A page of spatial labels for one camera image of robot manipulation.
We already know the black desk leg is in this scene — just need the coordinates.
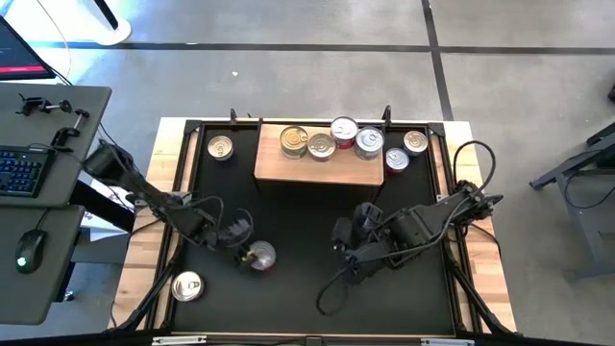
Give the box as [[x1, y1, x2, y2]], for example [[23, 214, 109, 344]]
[[69, 178, 136, 233]]

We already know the wooden shelf with black legs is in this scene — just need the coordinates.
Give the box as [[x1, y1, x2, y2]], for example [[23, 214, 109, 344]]
[[253, 122, 388, 199]]

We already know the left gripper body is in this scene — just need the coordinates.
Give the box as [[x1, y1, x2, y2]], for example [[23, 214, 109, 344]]
[[213, 215, 254, 251]]

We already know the white round stand base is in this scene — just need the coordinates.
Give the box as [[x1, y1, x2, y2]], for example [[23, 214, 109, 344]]
[[76, 0, 133, 47]]

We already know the grey desk panel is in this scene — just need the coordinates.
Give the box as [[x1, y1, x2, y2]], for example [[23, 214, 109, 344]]
[[0, 205, 86, 327], [0, 82, 112, 209]]

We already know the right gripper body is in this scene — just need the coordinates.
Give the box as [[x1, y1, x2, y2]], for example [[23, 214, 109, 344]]
[[332, 204, 414, 268]]

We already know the black computer mouse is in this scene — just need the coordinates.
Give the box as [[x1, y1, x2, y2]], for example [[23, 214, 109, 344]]
[[12, 229, 48, 276]]

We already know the grey metal stand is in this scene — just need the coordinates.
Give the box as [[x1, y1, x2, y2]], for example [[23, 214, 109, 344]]
[[528, 119, 615, 283]]

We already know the black desk clamp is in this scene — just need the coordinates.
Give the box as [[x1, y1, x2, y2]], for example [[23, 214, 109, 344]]
[[49, 109, 90, 148], [14, 92, 73, 117]]

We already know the pink label seafood can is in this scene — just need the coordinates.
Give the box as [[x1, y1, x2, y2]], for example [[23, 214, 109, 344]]
[[402, 130, 430, 157], [207, 135, 235, 161], [307, 132, 338, 162]]

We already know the dark screen with red bar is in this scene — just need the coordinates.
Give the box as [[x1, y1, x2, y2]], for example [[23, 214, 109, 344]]
[[0, 15, 56, 81]]

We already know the silver-lid seafood can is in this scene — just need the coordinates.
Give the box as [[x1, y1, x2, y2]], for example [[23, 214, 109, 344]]
[[170, 270, 205, 304]]

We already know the silver metal bracket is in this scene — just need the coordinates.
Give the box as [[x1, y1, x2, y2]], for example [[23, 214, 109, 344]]
[[151, 335, 208, 346], [420, 337, 476, 346]]

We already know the black stand pole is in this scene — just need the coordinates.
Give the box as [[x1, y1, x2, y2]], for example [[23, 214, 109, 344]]
[[93, 0, 120, 31]]

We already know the black table mat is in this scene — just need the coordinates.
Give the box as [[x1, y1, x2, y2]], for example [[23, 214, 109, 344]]
[[171, 123, 456, 336]]

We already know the backlit black keyboard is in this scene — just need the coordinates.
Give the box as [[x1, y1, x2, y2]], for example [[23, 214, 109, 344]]
[[0, 145, 56, 199]]

